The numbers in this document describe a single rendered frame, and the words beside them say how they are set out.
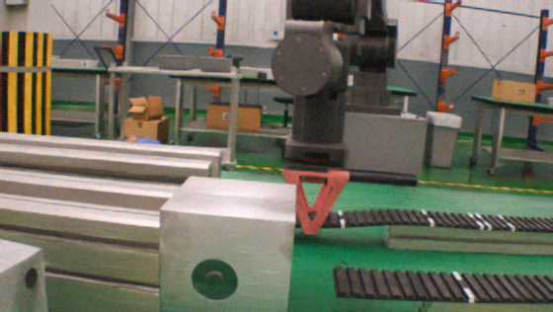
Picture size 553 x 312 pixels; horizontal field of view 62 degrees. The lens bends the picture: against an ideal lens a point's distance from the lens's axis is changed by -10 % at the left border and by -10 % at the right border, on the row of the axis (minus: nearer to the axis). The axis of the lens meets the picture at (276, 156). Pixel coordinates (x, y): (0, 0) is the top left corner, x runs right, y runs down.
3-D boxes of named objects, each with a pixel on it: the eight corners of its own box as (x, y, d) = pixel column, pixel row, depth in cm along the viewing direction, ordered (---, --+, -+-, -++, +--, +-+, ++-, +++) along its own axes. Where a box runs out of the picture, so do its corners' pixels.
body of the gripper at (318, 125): (284, 163, 51) (289, 89, 50) (287, 145, 61) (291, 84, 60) (349, 167, 51) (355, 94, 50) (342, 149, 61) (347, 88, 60)
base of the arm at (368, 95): (389, 113, 108) (335, 109, 107) (392, 75, 106) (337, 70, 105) (402, 116, 99) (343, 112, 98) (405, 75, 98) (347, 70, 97)
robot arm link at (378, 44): (387, 81, 103) (361, 79, 105) (390, 32, 102) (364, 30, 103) (383, 80, 95) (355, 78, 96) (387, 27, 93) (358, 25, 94)
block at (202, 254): (288, 276, 47) (296, 178, 45) (283, 346, 35) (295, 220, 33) (193, 268, 47) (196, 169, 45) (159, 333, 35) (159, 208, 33)
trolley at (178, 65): (233, 181, 407) (241, 52, 389) (237, 200, 354) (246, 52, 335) (105, 175, 393) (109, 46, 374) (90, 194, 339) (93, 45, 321)
